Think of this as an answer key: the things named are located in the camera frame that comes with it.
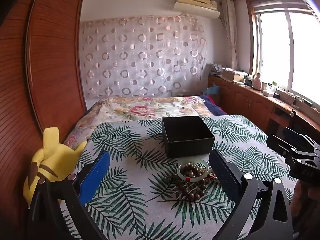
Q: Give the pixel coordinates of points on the green cap bottle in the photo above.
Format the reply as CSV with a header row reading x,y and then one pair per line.
x,y
274,86

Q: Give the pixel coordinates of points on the wooden framed window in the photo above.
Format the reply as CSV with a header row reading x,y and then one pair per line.
x,y
275,50

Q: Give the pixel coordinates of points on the pale green jade bangle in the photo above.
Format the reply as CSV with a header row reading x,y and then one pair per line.
x,y
180,173

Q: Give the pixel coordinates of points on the yellow plush toy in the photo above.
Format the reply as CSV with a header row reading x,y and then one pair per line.
x,y
50,162

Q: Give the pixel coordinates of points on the green leaf print tablecloth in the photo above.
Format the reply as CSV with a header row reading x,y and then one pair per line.
x,y
140,180

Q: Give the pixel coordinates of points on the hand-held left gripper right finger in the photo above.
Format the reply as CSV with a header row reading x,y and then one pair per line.
x,y
225,177

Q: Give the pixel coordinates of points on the pink kettle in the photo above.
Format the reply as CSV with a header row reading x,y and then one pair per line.
x,y
257,82

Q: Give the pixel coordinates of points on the white container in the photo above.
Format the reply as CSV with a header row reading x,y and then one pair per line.
x,y
267,91

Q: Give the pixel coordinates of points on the sheer circle pattern curtain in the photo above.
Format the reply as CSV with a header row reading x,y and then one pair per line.
x,y
140,62

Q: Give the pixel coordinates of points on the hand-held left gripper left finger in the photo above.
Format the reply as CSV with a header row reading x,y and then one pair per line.
x,y
95,177

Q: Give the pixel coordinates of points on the blue bag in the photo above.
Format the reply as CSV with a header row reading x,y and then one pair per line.
x,y
212,90

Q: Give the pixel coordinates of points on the floral bed blanket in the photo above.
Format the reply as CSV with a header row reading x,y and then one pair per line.
x,y
140,110

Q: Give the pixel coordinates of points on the black square box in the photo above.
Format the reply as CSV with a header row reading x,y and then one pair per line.
x,y
187,146

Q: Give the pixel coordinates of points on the person's right hand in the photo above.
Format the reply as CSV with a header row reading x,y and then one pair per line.
x,y
307,200

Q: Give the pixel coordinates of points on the crumpled printed bag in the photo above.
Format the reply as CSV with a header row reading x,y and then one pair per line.
x,y
217,67

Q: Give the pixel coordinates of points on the dark blue blanket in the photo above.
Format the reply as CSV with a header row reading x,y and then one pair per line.
x,y
212,103

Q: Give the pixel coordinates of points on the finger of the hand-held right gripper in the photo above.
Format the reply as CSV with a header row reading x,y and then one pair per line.
x,y
297,136
285,146

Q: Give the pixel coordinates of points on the long wooden cabinet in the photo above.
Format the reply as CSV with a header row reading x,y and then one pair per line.
x,y
250,102

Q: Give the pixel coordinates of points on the white air deflector panel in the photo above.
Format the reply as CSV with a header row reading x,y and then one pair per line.
x,y
200,10

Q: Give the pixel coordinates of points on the cardboard box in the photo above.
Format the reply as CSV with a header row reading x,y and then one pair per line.
x,y
232,76

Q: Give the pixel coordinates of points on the pale window curtain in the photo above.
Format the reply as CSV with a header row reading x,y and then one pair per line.
x,y
231,30

